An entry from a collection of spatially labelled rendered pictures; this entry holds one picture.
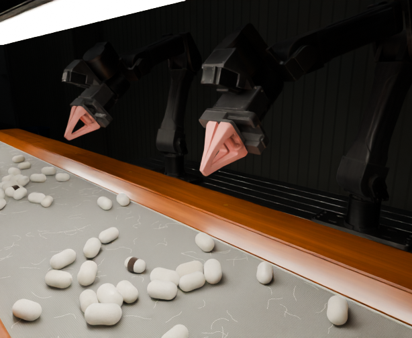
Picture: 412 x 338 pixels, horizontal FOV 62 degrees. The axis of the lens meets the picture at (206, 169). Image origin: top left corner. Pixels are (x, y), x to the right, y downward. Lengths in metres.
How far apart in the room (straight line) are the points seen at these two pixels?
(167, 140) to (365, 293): 0.76
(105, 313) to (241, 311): 0.14
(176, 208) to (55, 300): 0.27
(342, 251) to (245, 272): 0.13
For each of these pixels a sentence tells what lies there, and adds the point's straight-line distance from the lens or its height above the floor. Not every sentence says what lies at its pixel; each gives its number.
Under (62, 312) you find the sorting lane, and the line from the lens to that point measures 0.43.
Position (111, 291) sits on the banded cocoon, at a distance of 0.41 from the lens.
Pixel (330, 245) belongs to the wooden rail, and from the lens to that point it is 0.51.
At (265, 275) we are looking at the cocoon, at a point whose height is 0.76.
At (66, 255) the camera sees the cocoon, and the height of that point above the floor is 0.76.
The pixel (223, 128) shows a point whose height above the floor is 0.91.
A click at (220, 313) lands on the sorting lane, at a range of 0.40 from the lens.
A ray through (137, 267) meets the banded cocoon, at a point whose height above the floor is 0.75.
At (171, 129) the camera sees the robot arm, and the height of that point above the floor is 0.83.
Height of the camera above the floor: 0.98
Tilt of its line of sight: 15 degrees down
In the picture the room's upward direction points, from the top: straight up
